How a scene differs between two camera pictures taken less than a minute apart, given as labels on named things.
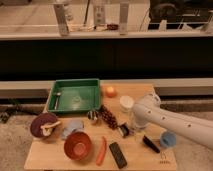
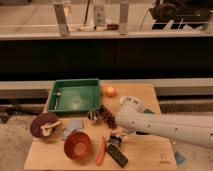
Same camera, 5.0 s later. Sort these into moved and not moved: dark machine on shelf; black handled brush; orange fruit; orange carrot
Moved: black handled brush
Not moved: orange carrot; orange fruit; dark machine on shelf
